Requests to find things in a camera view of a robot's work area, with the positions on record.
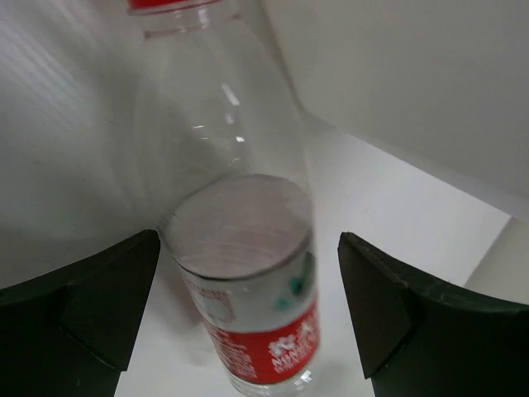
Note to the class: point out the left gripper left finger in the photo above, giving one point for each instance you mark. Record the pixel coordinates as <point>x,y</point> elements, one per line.
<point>72,331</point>

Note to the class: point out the clear bottle red label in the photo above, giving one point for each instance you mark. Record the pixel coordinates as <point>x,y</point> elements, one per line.
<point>214,110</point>

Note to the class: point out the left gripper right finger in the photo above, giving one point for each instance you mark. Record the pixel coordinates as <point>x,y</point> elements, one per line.
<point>418,335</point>

